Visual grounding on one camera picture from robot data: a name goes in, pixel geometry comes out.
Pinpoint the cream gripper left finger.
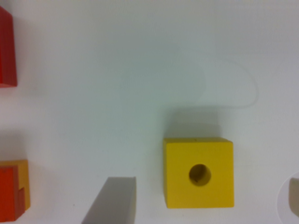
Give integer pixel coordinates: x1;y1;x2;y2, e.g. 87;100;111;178
81;177;136;224

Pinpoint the cream gripper right finger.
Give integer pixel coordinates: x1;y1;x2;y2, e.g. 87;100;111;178
289;178;299;217

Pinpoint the yellow block with hole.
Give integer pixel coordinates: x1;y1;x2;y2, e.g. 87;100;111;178
164;137;235;208

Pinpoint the orange block with hole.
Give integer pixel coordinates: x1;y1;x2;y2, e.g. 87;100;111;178
0;160;31;222

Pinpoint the red rectangular block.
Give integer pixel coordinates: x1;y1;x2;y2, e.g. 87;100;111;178
0;7;18;88

